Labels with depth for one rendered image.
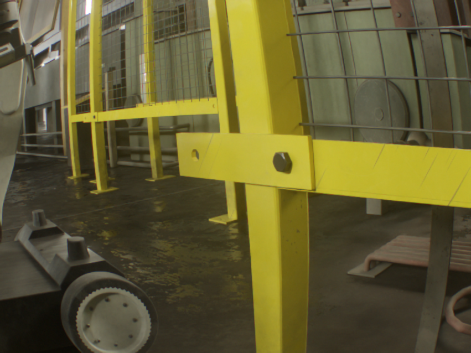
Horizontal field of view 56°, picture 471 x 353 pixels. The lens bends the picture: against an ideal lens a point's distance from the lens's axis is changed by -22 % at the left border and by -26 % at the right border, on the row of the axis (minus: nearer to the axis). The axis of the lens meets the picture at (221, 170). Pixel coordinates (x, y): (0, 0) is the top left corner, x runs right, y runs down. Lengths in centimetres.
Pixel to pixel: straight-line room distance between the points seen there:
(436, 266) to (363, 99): 190
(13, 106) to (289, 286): 66
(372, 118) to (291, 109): 194
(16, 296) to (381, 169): 70
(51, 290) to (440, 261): 69
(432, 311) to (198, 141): 41
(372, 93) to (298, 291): 193
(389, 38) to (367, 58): 20
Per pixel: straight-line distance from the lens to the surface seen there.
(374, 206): 196
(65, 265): 98
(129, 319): 98
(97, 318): 95
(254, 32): 56
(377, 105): 248
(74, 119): 368
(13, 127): 105
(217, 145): 61
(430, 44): 65
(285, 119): 57
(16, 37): 90
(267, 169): 56
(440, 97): 65
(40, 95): 655
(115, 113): 274
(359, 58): 257
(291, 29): 234
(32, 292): 96
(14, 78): 103
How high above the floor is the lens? 49
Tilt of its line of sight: 9 degrees down
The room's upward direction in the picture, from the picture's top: 5 degrees counter-clockwise
